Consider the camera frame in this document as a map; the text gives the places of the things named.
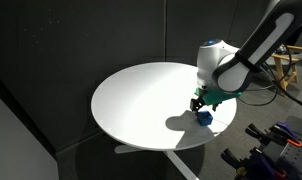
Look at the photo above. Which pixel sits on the black spring clamp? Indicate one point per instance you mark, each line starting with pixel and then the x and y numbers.
pixel 257 132
pixel 232 159

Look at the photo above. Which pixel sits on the purple clamp with orange tip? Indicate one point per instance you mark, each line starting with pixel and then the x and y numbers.
pixel 287 133

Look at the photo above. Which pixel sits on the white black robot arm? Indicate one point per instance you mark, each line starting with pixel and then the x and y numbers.
pixel 264 36

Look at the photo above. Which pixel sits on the wooden chair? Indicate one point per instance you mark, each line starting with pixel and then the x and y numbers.
pixel 284 68

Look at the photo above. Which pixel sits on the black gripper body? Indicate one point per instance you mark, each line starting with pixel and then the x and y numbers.
pixel 203 99

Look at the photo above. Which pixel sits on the blue block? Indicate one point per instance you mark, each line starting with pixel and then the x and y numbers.
pixel 204 118

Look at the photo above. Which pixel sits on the purple spring clamp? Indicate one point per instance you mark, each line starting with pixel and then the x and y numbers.
pixel 264 163

